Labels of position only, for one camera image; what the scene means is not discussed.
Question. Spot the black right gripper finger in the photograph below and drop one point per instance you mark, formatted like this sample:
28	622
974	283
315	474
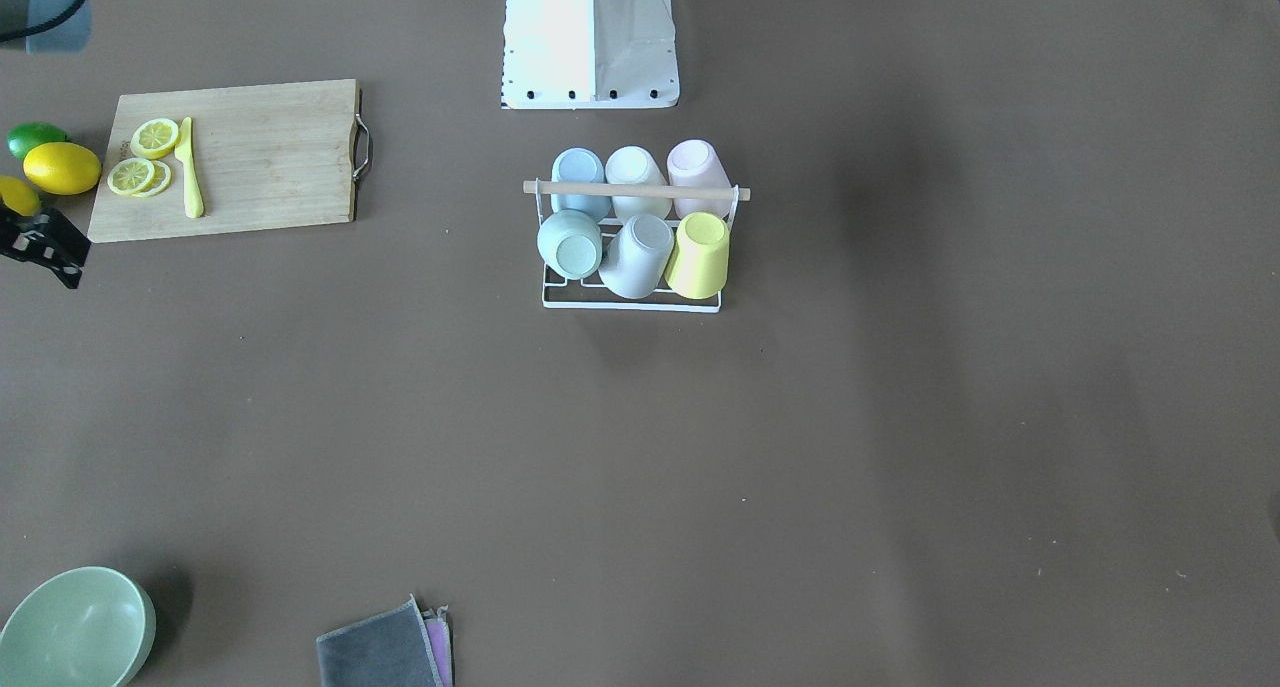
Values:
48	240

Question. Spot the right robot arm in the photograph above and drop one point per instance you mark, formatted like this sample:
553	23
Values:
45	26

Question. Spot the pink cup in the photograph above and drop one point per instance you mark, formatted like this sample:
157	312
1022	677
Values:
695	163

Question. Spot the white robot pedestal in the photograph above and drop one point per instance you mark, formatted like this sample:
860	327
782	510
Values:
589	54

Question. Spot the green lime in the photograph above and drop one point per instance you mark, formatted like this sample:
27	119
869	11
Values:
27	136

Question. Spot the lemon near board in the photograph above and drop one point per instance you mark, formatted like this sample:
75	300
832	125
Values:
62	169

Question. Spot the wooden cutting board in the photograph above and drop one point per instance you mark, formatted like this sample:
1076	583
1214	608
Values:
266	157

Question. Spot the green bowl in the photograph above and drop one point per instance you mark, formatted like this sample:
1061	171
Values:
89	626

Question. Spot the white wire cup holder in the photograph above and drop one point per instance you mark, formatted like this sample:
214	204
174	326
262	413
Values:
590	294

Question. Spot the light blue cup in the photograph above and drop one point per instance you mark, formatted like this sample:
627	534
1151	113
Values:
579	165

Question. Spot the green cup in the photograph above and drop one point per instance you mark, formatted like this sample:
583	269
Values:
571	244

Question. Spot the grey cup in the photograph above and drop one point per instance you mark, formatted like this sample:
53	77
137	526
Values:
635	260

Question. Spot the grey folded cloth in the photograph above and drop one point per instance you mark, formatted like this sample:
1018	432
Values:
406	646

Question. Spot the lemon slice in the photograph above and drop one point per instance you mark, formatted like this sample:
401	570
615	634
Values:
155	139
131	176

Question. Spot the yellow plastic knife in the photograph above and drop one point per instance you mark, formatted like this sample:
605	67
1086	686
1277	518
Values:
193	197

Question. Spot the yellow cup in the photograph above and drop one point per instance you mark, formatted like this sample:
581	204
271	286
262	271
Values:
698	267

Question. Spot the cream white cup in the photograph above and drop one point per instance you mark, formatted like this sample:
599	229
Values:
631	166

